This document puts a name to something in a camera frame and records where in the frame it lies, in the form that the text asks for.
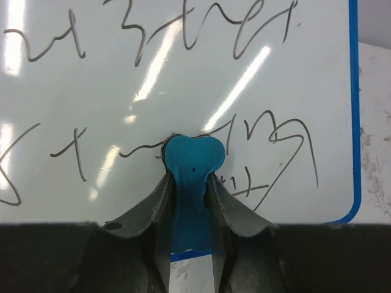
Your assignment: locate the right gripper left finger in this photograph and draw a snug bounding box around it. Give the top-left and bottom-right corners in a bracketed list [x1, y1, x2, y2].
[103, 173, 175, 292]

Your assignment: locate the blue whiteboard eraser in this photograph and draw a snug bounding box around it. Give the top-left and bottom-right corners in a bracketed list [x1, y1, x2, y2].
[163, 135, 225, 253]

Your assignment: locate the blue framed small whiteboard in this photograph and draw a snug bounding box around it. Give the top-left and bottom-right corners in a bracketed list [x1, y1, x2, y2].
[0, 0, 362, 263]

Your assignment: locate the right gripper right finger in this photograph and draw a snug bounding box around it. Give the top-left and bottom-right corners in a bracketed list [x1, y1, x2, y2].
[206, 174, 275, 292]

